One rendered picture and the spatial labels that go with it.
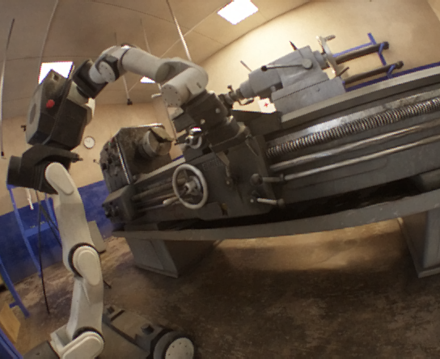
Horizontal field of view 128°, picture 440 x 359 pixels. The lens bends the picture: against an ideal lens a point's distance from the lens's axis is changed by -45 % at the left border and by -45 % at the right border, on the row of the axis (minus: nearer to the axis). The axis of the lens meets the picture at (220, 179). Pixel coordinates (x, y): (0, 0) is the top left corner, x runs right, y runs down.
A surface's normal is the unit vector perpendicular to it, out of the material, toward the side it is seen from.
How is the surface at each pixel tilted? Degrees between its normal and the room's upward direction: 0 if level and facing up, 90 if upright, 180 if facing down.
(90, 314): 90
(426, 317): 0
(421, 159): 90
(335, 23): 90
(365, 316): 0
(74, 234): 90
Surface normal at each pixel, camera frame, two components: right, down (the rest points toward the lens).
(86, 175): 0.76, -0.22
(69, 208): 0.83, 0.18
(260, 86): -0.54, 0.32
